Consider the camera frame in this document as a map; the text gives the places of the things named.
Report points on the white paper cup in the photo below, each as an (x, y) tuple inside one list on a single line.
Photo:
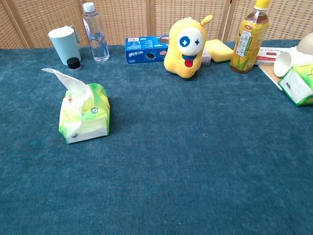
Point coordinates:
[(283, 63)]

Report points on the red white flat box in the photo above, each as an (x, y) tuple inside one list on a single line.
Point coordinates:
[(267, 55)]

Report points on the yellow one-eyed plush toy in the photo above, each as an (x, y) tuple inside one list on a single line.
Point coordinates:
[(187, 46)]

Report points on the small black cap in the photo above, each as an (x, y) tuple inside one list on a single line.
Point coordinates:
[(73, 64)]

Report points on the blue tablecloth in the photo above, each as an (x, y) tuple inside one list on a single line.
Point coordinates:
[(156, 151)]

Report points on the light wooden board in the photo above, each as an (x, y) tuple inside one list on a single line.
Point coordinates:
[(270, 73)]

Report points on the clear plastic water bottle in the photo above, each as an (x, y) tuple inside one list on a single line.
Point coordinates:
[(96, 36)]

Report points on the yellow corn tea bottle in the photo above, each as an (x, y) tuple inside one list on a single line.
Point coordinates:
[(248, 44)]

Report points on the light blue plastic mug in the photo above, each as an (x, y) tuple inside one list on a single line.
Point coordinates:
[(64, 45)]

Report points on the yellow green sponge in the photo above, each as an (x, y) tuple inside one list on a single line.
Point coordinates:
[(218, 51)]

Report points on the beige bowl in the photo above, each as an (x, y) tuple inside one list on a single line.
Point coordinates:
[(306, 47)]

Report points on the white tissue sheet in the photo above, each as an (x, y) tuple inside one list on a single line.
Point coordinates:
[(71, 84)]

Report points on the green white tissue pack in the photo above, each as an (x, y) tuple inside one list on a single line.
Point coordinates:
[(94, 117), (297, 86)]

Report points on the woven rattan folding screen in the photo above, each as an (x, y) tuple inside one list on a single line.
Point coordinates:
[(137, 19)]

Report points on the blue cookie box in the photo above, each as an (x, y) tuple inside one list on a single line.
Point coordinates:
[(144, 50)]

